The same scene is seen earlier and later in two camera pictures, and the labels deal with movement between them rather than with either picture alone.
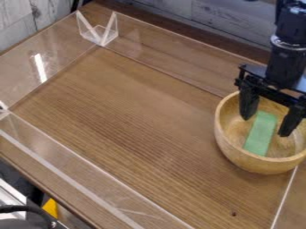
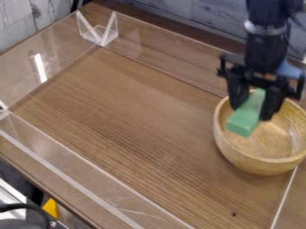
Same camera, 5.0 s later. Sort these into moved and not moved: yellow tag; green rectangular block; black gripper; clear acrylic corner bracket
Moved: green rectangular block; black gripper
Not moved: yellow tag; clear acrylic corner bracket
